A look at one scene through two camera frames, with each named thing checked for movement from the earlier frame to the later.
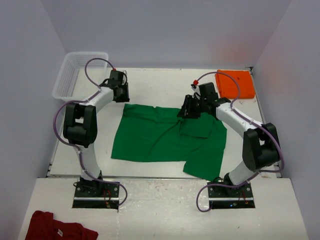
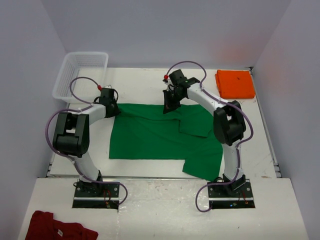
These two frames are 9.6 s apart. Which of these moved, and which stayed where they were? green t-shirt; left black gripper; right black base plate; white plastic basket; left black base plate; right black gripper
Moved: left black gripper; right black gripper
Stayed: right black base plate; left black base plate; white plastic basket; green t-shirt
